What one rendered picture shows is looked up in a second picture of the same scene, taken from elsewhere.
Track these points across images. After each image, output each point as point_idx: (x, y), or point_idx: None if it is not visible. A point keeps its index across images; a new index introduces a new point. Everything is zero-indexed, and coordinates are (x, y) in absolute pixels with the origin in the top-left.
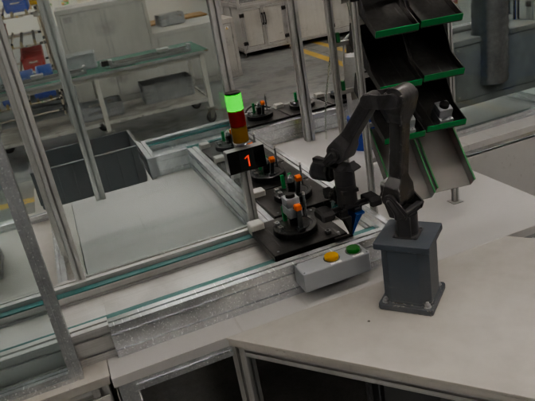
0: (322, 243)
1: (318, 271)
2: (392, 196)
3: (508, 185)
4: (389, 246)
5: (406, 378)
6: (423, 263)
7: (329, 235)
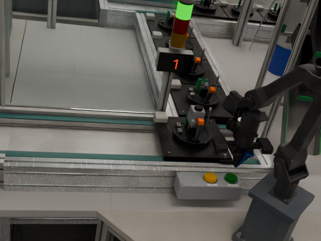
0: (208, 159)
1: (194, 187)
2: (284, 162)
3: None
4: (262, 200)
5: None
6: (284, 226)
7: (217, 154)
